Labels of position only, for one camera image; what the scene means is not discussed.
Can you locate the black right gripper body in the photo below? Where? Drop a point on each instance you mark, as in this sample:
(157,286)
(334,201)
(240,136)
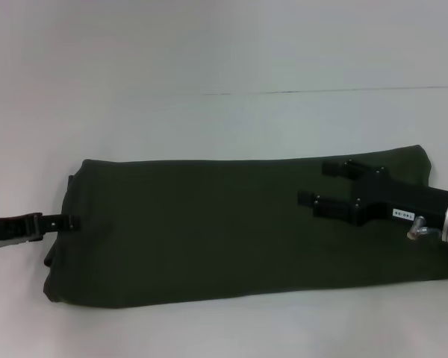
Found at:
(403,199)

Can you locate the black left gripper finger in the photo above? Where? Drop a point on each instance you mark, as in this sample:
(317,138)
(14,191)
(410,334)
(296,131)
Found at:
(52,223)

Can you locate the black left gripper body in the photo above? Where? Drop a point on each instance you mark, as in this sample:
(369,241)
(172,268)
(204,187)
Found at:
(5,233)

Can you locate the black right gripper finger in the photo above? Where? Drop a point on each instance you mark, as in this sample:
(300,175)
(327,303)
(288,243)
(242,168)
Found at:
(328,205)
(345,169)

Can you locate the dark green FREE t-shirt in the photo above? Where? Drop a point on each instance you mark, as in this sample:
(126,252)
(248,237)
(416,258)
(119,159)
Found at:
(209,238)

